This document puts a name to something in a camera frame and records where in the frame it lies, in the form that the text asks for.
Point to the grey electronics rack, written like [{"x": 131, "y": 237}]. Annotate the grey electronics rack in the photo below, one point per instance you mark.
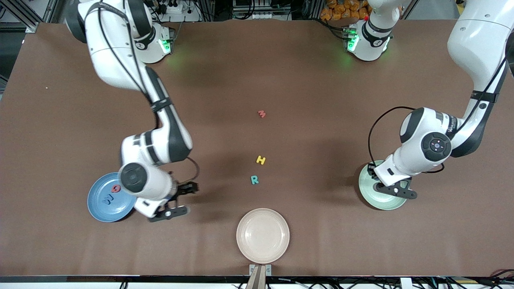
[{"x": 261, "y": 8}]

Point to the bag of orange fruit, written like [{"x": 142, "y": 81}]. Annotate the bag of orange fruit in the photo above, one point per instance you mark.
[{"x": 345, "y": 10}]

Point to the white power strip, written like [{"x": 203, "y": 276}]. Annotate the white power strip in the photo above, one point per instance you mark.
[{"x": 172, "y": 8}]

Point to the teal foam uppercase R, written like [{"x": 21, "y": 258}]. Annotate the teal foam uppercase R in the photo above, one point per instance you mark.
[{"x": 254, "y": 180}]

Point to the red foam lowercase w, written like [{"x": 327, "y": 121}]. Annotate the red foam lowercase w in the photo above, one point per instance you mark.
[{"x": 262, "y": 114}]

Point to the blue plate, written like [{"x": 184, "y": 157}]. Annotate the blue plate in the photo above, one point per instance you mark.
[{"x": 98, "y": 200}]

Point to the red foam uppercase Q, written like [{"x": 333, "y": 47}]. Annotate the red foam uppercase Q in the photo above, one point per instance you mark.
[{"x": 116, "y": 188}]

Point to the blue foam uppercase M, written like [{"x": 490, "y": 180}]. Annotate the blue foam uppercase M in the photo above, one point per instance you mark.
[{"x": 107, "y": 199}]

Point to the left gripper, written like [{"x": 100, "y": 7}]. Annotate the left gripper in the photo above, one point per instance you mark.
[{"x": 371, "y": 169}]

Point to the aluminium frame post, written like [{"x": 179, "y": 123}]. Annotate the aluminium frame post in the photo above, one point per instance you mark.
[{"x": 24, "y": 18}]

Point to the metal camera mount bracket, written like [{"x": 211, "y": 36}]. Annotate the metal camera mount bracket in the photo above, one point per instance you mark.
[{"x": 260, "y": 273}]

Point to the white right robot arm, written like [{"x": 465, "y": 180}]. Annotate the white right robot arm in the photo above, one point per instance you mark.
[{"x": 116, "y": 60}]

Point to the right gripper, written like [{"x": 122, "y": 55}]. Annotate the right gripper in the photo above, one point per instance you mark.
[{"x": 181, "y": 188}]

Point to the beige plate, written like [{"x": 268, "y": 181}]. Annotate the beige plate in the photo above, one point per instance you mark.
[{"x": 263, "y": 235}]

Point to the yellow foam uppercase H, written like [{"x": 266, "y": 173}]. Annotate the yellow foam uppercase H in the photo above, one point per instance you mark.
[{"x": 260, "y": 160}]

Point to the green plate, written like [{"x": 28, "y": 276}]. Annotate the green plate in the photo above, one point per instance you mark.
[{"x": 385, "y": 204}]

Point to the brown table cover sheet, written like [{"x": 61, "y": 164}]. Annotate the brown table cover sheet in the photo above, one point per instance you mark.
[{"x": 281, "y": 80}]

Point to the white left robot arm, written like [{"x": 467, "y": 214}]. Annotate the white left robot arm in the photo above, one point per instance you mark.
[{"x": 478, "y": 44}]

